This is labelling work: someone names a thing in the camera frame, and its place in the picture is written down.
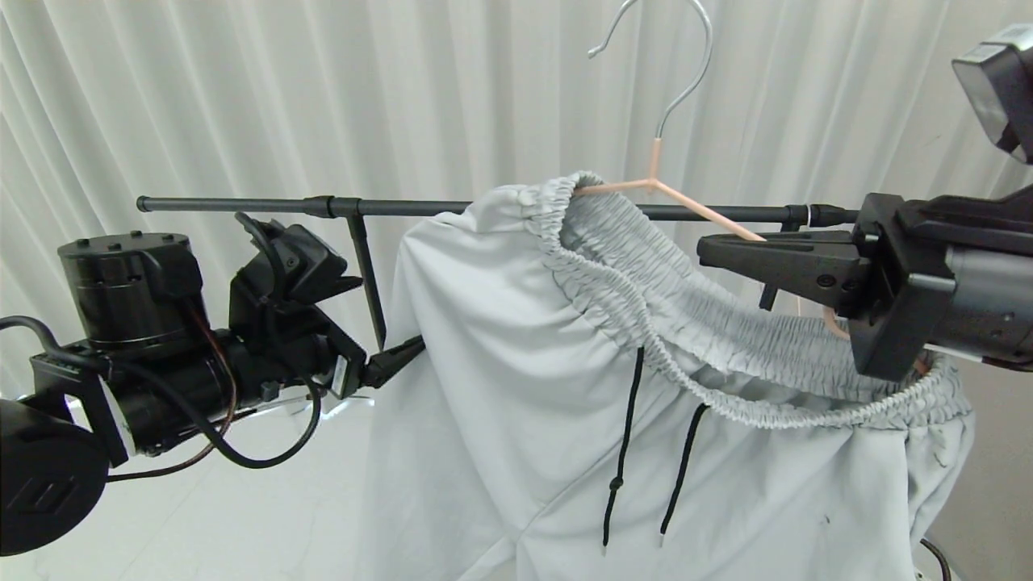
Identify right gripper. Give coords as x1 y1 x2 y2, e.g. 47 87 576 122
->
696 194 1033 382

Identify pale grey shorts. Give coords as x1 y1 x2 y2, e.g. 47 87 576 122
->
355 169 977 581

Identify pink clothes hanger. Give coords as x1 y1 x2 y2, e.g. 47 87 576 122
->
573 0 929 376

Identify black cable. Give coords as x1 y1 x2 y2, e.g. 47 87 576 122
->
0 211 324 470

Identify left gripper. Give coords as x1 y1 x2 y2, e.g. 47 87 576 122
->
234 327 368 404

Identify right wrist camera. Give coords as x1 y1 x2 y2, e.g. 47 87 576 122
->
896 23 1033 236

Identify black clothes rack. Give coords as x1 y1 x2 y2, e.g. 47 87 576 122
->
136 194 860 352

